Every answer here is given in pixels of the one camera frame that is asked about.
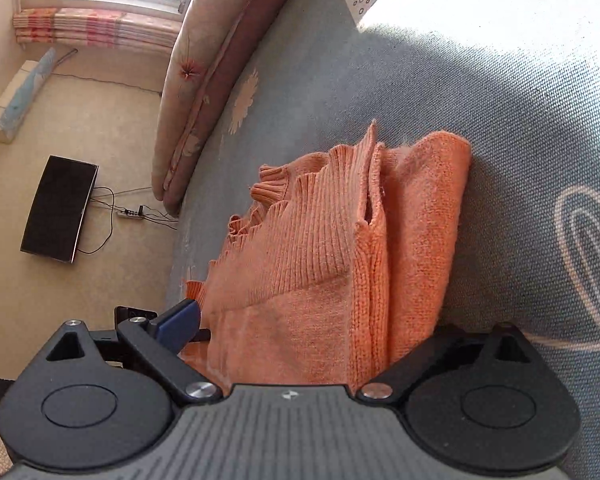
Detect orange knit sweater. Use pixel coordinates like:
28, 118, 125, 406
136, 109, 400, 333
182, 119, 473, 396

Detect white wall air conditioner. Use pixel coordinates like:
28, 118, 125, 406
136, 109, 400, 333
0, 47, 58, 142

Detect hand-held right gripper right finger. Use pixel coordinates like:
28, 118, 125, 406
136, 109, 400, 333
356, 322, 533, 403

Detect black power cables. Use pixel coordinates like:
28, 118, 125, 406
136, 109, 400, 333
75, 186, 181, 256

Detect thin hanging wall cord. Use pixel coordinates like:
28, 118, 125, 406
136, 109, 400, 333
50, 47, 163, 95

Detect black wall television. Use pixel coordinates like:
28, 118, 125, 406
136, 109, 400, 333
20, 155, 100, 265

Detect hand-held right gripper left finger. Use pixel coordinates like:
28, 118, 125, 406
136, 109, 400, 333
42, 298, 226, 405

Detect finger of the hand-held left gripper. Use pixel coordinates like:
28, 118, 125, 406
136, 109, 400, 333
114, 306, 158, 328

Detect pink patterned curtain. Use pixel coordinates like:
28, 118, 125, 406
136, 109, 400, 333
12, 7, 182, 52

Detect blue floral bed sheet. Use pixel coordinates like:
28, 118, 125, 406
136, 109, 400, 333
172, 0, 600, 480

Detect pink floral quilt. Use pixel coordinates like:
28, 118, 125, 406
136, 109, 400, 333
151, 0, 315, 213

